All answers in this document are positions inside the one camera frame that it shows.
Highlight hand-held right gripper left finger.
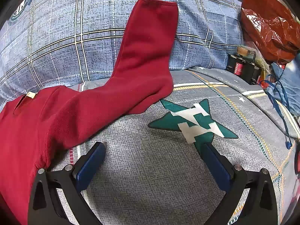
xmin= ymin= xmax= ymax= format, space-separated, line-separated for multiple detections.
xmin=28 ymin=142 xmax=107 ymax=225

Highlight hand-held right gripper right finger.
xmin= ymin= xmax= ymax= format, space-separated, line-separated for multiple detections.
xmin=199 ymin=143 xmax=278 ymax=225

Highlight red small top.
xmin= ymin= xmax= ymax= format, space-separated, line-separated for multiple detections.
xmin=0 ymin=0 xmax=179 ymax=225

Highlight grey star print bedsheet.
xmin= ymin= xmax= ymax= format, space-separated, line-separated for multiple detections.
xmin=48 ymin=67 xmax=300 ymax=225

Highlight small red object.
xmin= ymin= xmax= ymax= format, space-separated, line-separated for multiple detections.
xmin=294 ymin=150 xmax=300 ymax=175

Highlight black box with red label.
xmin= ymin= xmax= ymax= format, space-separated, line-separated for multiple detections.
xmin=226 ymin=53 xmax=262 ymax=85

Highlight blue denim cloth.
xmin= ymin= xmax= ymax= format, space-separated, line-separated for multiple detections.
xmin=267 ymin=52 xmax=300 ymax=116

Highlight yellowish cardboard packet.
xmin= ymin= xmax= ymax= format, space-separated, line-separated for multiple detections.
xmin=237 ymin=46 xmax=256 ymax=61

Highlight blue plaid pillow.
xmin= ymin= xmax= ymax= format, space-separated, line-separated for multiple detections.
xmin=0 ymin=0 xmax=245 ymax=104

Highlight red plastic bag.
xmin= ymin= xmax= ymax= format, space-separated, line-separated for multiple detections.
xmin=241 ymin=0 xmax=300 ymax=65

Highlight blue cord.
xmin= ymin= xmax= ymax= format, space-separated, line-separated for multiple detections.
xmin=259 ymin=74 xmax=293 ymax=149

